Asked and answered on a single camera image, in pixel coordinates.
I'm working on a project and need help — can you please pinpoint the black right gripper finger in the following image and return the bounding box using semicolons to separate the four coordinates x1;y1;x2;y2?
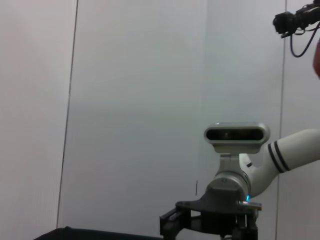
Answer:
231;213;259;240
159;208;191;240

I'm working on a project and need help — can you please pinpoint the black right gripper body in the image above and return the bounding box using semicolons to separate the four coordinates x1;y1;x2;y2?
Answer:
174;198;263;240

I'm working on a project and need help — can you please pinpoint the person forearm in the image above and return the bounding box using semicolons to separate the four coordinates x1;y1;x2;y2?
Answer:
312;38;320;80

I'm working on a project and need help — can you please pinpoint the black tablecloth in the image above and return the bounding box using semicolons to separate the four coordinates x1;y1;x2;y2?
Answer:
33;225;163;240

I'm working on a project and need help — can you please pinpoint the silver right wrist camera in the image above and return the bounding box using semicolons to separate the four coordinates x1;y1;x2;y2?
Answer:
203;121;272;174

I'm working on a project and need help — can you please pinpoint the black camera cable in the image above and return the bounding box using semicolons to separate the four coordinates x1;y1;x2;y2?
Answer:
289;23;320;59

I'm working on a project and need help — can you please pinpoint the black mounted camera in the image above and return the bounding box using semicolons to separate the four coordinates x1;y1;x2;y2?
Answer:
272;11;299;39

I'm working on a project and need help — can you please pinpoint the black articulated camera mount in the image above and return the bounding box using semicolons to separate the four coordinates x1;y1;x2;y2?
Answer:
294;0;320;35

